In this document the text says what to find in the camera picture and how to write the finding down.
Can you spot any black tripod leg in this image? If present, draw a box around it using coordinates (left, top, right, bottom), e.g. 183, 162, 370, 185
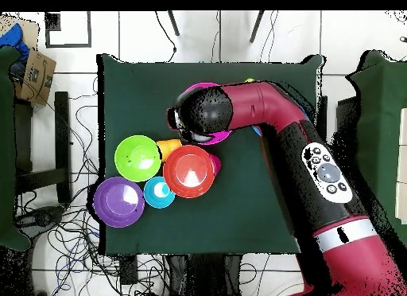
167, 10, 180, 37
249, 10, 265, 44

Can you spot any large pink bowl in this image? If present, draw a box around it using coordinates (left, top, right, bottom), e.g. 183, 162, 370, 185
182, 81, 234, 146

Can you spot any small blue bowl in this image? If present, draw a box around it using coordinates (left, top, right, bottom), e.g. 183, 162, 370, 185
143, 176, 176, 210

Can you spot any orange cup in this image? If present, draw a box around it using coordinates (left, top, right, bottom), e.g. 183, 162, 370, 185
155, 138, 183, 163

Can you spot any dark green tablecloth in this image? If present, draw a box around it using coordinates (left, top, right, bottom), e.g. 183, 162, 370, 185
96, 53, 327, 256

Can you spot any large green bowl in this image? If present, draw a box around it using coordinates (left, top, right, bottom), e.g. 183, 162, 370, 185
114, 134, 162, 183

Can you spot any cardboard box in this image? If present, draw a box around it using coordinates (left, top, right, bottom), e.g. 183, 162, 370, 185
14, 49, 57, 106

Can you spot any large blue bowl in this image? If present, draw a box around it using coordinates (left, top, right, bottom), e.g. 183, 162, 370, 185
251, 110, 311, 138

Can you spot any neighbouring green covered table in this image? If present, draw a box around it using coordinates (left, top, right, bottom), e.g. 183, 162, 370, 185
0, 45, 31, 252
344, 49, 407, 246

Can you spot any large orange-red bowl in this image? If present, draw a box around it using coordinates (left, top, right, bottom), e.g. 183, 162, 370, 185
162, 144, 216, 199

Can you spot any white box stack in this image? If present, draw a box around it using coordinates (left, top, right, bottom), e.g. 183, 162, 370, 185
395, 107, 407, 225

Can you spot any black cabinet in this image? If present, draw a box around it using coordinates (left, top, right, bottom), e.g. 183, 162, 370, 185
335, 96, 360, 150

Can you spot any blue cloth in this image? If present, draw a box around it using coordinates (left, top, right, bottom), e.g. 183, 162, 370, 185
0, 22, 30, 61

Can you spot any large purple bowl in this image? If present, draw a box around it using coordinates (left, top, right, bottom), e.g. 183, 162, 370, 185
92, 177, 146, 228

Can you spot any black frame stand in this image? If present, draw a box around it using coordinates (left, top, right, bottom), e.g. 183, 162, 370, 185
14, 91, 72, 204

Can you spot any grey pedestal foot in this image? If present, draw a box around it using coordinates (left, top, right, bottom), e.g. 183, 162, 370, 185
18, 206, 64, 228

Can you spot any small red-pink bowl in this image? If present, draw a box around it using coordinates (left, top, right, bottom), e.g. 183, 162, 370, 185
208, 153, 223, 178

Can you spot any black floor cable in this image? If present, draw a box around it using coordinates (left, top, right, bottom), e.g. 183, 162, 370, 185
154, 10, 177, 63

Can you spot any black power strip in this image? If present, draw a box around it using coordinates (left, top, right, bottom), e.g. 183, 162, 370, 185
118, 255, 139, 286

